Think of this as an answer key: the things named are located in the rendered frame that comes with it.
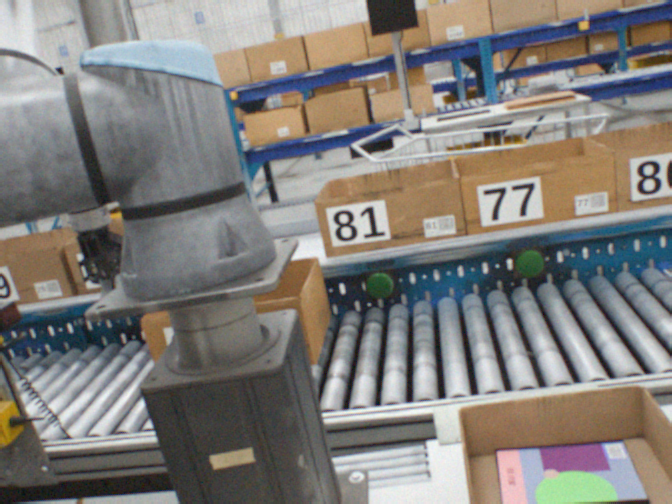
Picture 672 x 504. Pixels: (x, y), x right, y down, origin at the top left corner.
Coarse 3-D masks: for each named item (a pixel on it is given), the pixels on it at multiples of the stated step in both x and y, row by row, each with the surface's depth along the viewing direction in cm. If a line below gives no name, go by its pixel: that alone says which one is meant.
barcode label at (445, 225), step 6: (450, 216) 164; (426, 222) 165; (432, 222) 165; (438, 222) 165; (444, 222) 165; (450, 222) 165; (426, 228) 166; (432, 228) 166; (438, 228) 165; (444, 228) 165; (450, 228) 165; (426, 234) 166; (432, 234) 166; (438, 234) 166; (444, 234) 166
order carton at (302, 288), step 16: (288, 272) 166; (304, 272) 166; (320, 272) 163; (288, 288) 168; (304, 288) 142; (320, 288) 159; (256, 304) 139; (272, 304) 138; (288, 304) 138; (304, 304) 139; (320, 304) 156; (144, 320) 143; (160, 320) 143; (304, 320) 139; (320, 320) 153; (160, 336) 144; (304, 336) 140; (320, 336) 151; (160, 352) 145
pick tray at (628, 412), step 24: (480, 408) 96; (504, 408) 95; (528, 408) 95; (552, 408) 94; (576, 408) 94; (600, 408) 93; (624, 408) 93; (648, 408) 90; (480, 432) 97; (504, 432) 96; (528, 432) 96; (552, 432) 96; (576, 432) 95; (600, 432) 95; (624, 432) 94; (648, 432) 91; (480, 456) 98; (648, 456) 90; (480, 480) 92; (648, 480) 85
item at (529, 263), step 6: (528, 252) 157; (534, 252) 157; (522, 258) 158; (528, 258) 157; (534, 258) 157; (540, 258) 157; (516, 264) 159; (522, 264) 158; (528, 264) 158; (534, 264) 158; (540, 264) 158; (522, 270) 159; (528, 270) 158; (534, 270) 158; (540, 270) 158; (528, 276) 159
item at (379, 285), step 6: (372, 276) 164; (378, 276) 164; (384, 276) 164; (372, 282) 164; (378, 282) 164; (384, 282) 164; (390, 282) 164; (372, 288) 165; (378, 288) 165; (384, 288) 164; (390, 288) 164; (372, 294) 166; (378, 294) 165; (384, 294) 165
